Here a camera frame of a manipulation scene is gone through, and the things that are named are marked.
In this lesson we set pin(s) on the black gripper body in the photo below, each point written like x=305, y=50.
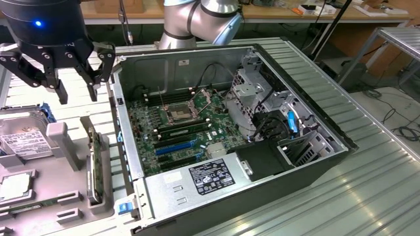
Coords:
x=49, y=29

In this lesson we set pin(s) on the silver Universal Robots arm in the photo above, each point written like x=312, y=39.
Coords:
x=182, y=19

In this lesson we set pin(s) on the blue disk caddy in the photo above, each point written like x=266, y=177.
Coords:
x=46, y=113

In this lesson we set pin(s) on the thin locking lever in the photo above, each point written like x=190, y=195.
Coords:
x=161, y=98

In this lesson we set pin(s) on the silver hard disk drive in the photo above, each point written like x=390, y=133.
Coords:
x=18, y=127

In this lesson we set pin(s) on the CPU socket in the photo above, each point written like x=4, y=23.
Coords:
x=180, y=113

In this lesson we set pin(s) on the metal socket cover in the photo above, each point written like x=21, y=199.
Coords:
x=201, y=97

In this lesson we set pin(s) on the black installed RAM stick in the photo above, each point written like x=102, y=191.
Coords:
x=182, y=131

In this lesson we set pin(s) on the blue expansion slot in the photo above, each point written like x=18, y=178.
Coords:
x=173, y=148

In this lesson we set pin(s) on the grey parts rack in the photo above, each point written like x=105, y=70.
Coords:
x=54, y=177

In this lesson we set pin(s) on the green motherboard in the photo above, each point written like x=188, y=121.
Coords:
x=222, y=125

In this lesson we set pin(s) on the silver disk bay cage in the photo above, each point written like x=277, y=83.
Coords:
x=249, y=86

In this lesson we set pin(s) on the silver CPU chip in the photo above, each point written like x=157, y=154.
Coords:
x=12, y=185

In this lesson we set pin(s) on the small silver heatsink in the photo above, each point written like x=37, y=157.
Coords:
x=216, y=150

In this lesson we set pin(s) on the wooden desk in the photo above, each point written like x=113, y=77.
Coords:
x=262, y=12

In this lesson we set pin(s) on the green RAM stick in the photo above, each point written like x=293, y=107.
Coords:
x=32, y=205

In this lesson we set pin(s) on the grey power supply unit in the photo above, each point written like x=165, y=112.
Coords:
x=170, y=191

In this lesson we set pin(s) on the blue case latch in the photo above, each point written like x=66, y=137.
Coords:
x=122, y=208

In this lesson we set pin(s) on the black fan shroud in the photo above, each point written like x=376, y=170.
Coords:
x=258, y=157

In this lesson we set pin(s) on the orange and white box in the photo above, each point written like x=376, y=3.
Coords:
x=310, y=9

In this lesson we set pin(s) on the black tripod pole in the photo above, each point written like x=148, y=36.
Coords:
x=330, y=27

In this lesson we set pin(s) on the brown wooden cabinet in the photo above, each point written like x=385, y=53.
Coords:
x=360, y=41

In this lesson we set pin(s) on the open black PC case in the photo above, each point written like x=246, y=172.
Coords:
x=328, y=172

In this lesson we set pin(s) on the white flat box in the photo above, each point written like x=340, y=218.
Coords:
x=370, y=9

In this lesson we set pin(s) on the metal slat frame table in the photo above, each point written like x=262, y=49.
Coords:
x=396, y=39

